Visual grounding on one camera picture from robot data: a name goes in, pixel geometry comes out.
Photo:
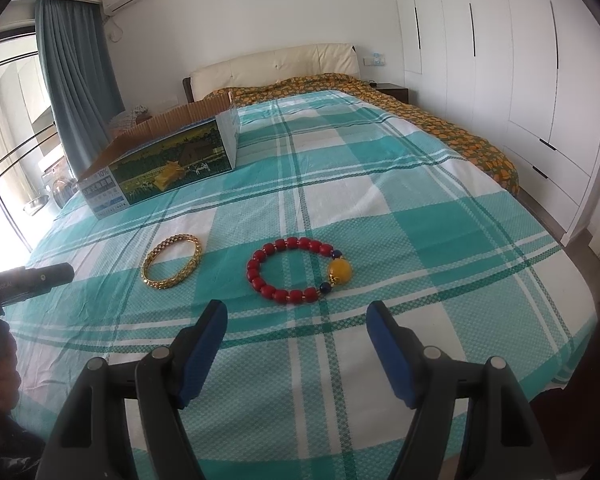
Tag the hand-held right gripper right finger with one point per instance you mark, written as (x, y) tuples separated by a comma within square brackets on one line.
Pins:
[(387, 355)]

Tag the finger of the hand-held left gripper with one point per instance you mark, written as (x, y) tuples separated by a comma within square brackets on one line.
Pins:
[(50, 277)]

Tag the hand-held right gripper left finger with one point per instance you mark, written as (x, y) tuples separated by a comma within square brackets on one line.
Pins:
[(202, 355)]

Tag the printed cardboard box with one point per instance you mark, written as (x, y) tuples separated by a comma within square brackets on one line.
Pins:
[(170, 165)]

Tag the person's left forearm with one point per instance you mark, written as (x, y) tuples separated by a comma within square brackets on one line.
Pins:
[(10, 445)]

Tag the person's left hand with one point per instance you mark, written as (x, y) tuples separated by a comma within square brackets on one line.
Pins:
[(0, 375)]

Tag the metal basin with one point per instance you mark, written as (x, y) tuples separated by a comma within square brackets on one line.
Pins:
[(36, 205)]

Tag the washing machine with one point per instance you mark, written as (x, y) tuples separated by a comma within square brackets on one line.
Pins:
[(57, 182)]

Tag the sliding glass door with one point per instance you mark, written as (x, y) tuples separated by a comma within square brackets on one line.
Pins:
[(10, 125)]

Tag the pile of folded clothes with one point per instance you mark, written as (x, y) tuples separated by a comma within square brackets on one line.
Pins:
[(130, 117)]

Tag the blue-grey curtain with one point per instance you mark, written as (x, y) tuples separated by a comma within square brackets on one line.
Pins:
[(75, 85)]

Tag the orange floral quilt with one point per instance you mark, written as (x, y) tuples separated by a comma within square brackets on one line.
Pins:
[(460, 135)]

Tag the dark wooden nightstand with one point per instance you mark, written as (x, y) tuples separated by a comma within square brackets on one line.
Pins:
[(392, 92)]

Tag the cream padded headboard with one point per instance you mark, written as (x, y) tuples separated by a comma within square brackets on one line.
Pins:
[(270, 67)]

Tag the white wardrobe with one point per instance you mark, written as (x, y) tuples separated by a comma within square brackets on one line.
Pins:
[(505, 60)]

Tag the white wall socket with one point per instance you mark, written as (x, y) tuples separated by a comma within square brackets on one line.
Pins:
[(375, 59)]

